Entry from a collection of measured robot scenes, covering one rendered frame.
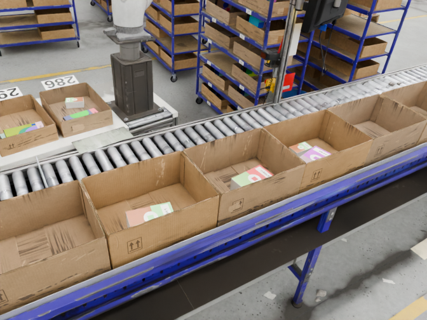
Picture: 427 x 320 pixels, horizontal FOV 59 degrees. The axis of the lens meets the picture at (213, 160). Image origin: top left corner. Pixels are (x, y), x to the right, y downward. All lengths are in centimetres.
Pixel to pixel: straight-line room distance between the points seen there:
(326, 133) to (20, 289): 145
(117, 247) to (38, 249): 30
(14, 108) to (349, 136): 181
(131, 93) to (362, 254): 179
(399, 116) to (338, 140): 40
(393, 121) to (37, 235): 174
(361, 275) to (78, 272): 182
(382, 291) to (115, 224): 172
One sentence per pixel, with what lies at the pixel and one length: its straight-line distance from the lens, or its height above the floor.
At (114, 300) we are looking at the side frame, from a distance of 134.
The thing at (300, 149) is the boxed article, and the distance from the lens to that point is 177.
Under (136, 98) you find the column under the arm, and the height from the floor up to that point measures 86.
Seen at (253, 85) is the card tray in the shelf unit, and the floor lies 59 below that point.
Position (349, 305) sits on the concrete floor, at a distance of 243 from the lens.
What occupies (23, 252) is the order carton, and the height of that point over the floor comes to 88.
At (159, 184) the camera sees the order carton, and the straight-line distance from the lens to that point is 152.
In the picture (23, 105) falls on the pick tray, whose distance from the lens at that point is 242.
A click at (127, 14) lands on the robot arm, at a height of 132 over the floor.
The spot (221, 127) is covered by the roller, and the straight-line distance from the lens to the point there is 219.
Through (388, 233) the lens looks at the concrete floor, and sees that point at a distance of 293.
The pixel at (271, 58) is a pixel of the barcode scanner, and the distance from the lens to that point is 237.
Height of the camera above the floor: 191
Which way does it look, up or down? 37 degrees down
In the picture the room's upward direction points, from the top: 5 degrees clockwise
